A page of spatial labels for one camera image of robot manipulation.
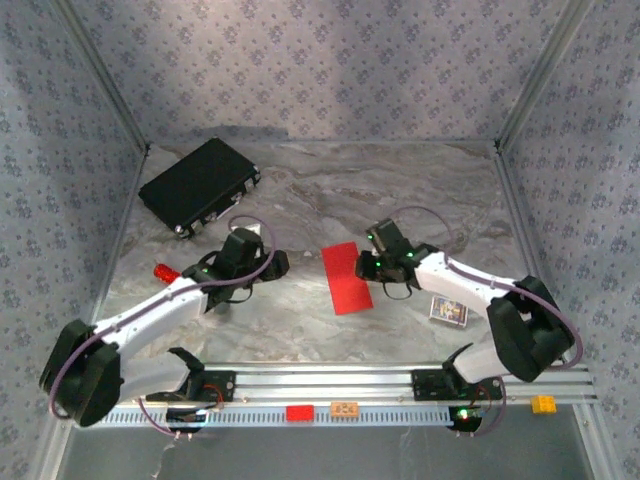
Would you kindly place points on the red square paper sheet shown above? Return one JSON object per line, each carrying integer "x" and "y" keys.
{"x": 347, "y": 285}

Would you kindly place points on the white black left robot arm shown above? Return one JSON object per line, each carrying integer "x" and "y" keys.
{"x": 150, "y": 325}

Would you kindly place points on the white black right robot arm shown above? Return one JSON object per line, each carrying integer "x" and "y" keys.
{"x": 460, "y": 280}

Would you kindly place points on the playing card box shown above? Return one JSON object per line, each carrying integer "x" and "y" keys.
{"x": 449, "y": 310}

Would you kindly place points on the red glitter microphone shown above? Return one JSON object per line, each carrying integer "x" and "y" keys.
{"x": 165, "y": 272}

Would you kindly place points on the black briefcase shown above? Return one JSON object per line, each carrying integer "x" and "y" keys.
{"x": 195, "y": 185}

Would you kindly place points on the orange number tag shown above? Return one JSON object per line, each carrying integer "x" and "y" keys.
{"x": 344, "y": 409}

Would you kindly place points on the red toy brick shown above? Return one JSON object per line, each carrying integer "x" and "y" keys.
{"x": 300, "y": 413}

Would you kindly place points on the yellow toy brick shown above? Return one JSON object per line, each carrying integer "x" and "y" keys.
{"x": 544, "y": 404}

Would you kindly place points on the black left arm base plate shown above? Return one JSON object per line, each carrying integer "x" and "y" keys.
{"x": 226, "y": 387}

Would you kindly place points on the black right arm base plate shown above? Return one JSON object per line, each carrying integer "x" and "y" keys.
{"x": 425, "y": 385}

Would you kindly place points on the long aluminium mounting rail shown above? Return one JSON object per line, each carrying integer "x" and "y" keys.
{"x": 325, "y": 382}

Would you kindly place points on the aluminium frame bar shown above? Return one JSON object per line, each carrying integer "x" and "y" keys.
{"x": 606, "y": 460}
{"x": 50, "y": 455}
{"x": 117, "y": 252}
{"x": 540, "y": 75}
{"x": 526, "y": 240}
{"x": 111, "y": 82}

